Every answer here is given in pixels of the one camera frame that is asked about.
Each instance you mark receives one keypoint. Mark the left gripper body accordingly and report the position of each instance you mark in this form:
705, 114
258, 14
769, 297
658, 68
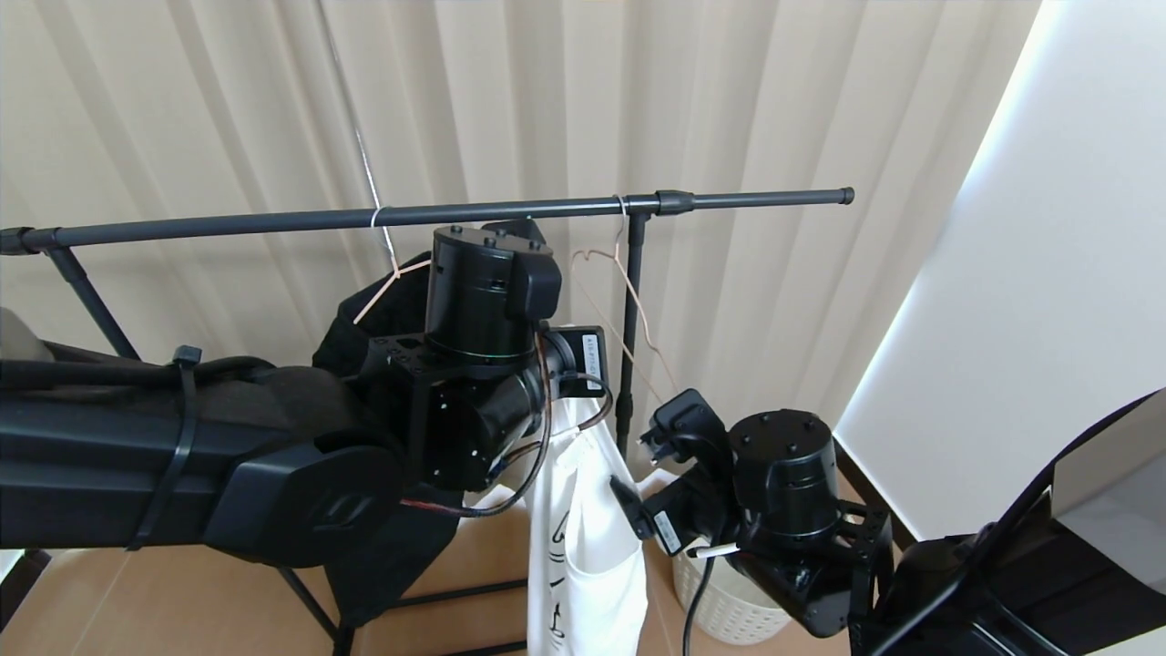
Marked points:
569, 364

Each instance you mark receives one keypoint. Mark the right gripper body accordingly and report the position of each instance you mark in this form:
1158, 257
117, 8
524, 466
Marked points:
802, 583

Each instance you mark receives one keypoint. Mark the pink clothes hanger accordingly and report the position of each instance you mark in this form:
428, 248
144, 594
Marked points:
383, 293
638, 319

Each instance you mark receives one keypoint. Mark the white garment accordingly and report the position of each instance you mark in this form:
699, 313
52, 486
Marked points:
583, 547

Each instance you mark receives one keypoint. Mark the black shorts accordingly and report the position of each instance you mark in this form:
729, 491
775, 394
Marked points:
401, 565

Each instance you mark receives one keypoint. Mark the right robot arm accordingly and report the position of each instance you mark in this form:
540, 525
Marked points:
792, 483

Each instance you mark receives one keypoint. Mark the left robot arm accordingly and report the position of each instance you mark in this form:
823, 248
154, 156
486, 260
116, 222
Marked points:
182, 465

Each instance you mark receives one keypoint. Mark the white laundry basket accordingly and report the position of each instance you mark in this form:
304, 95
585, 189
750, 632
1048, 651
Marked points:
729, 610

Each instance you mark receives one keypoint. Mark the black clothes rack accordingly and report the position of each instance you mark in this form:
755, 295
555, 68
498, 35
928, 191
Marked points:
273, 219

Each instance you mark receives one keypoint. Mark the beige curtain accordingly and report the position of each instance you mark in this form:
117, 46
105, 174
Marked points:
638, 91

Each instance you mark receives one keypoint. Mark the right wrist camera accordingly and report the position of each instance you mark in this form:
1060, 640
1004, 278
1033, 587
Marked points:
683, 424

